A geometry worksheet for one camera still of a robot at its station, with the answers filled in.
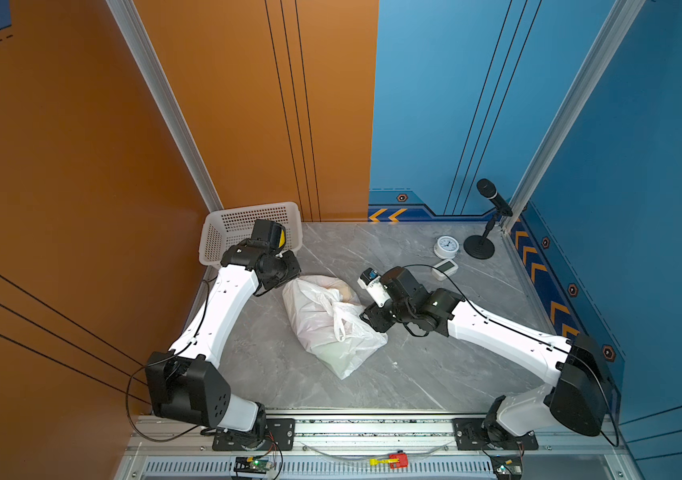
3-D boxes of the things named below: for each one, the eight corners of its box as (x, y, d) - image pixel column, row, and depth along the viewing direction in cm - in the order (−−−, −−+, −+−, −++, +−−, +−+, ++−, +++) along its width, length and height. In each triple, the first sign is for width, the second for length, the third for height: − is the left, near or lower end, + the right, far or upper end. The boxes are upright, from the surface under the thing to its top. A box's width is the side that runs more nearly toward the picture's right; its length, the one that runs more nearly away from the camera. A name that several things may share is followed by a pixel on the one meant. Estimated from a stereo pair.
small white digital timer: (439, 282, 104) (441, 278, 102) (428, 271, 107) (430, 267, 105) (458, 272, 107) (460, 268, 105) (447, 261, 110) (449, 257, 108)
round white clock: (435, 258, 111) (438, 251, 108) (432, 242, 116) (434, 235, 113) (458, 258, 111) (461, 251, 108) (453, 242, 116) (456, 235, 113)
